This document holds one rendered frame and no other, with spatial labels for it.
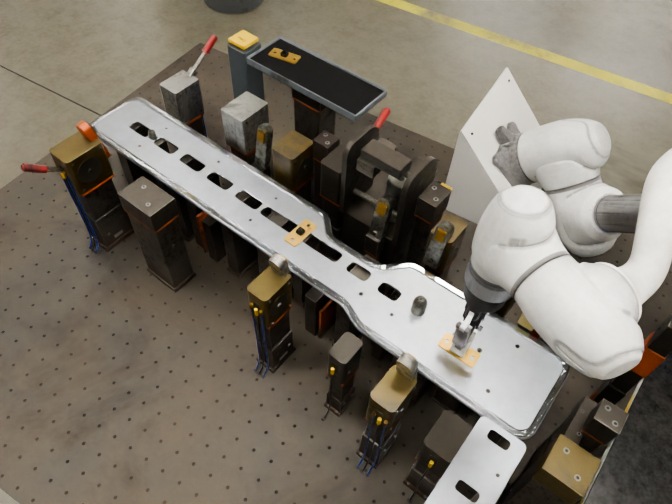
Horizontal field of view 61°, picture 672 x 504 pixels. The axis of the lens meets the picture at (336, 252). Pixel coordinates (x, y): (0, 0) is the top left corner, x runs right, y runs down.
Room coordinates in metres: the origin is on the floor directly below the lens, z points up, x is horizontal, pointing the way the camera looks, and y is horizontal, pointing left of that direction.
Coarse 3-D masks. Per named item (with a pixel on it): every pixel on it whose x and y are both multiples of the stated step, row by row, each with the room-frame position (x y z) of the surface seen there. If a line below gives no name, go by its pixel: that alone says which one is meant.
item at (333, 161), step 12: (336, 156) 1.05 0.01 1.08; (324, 168) 1.02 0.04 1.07; (336, 168) 1.01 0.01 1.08; (324, 180) 1.02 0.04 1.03; (336, 180) 1.00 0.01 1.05; (324, 192) 1.02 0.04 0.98; (336, 192) 1.00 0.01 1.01; (324, 204) 1.03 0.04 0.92; (336, 204) 1.00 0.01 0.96; (336, 216) 1.01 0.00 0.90; (336, 228) 1.01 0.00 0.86; (324, 252) 1.02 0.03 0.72; (336, 252) 1.00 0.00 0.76
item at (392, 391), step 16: (384, 384) 0.47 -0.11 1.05; (400, 384) 0.47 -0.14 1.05; (384, 400) 0.43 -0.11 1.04; (400, 400) 0.44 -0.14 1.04; (368, 416) 0.44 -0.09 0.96; (384, 416) 0.42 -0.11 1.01; (400, 416) 0.45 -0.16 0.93; (368, 432) 0.44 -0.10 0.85; (384, 432) 0.41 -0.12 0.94; (368, 448) 0.43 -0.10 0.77; (384, 448) 0.43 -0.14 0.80
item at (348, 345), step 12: (348, 336) 0.60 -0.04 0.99; (336, 348) 0.57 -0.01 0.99; (348, 348) 0.57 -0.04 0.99; (360, 348) 0.57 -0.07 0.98; (336, 360) 0.54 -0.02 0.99; (348, 360) 0.54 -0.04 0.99; (336, 372) 0.54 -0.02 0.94; (348, 372) 0.54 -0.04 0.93; (336, 384) 0.55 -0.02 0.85; (348, 384) 0.56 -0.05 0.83; (336, 396) 0.55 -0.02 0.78; (348, 396) 0.56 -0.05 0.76; (336, 408) 0.54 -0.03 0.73
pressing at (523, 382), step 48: (144, 144) 1.14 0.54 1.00; (192, 144) 1.15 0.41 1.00; (192, 192) 0.97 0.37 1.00; (288, 192) 0.99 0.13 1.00; (336, 240) 0.85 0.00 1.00; (336, 288) 0.71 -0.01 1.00; (432, 288) 0.73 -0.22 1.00; (384, 336) 0.60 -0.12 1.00; (432, 336) 0.60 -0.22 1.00; (480, 336) 0.61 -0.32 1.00; (528, 336) 0.62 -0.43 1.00; (480, 384) 0.50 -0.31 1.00; (528, 384) 0.51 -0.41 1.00; (528, 432) 0.41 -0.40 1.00
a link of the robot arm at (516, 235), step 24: (504, 192) 0.57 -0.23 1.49; (528, 192) 0.57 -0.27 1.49; (504, 216) 0.53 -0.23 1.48; (528, 216) 0.52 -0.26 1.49; (552, 216) 0.53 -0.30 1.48; (480, 240) 0.54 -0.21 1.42; (504, 240) 0.51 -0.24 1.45; (528, 240) 0.51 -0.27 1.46; (552, 240) 0.52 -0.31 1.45; (480, 264) 0.53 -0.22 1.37; (504, 264) 0.49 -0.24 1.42; (528, 264) 0.48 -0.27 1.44; (504, 288) 0.48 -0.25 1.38
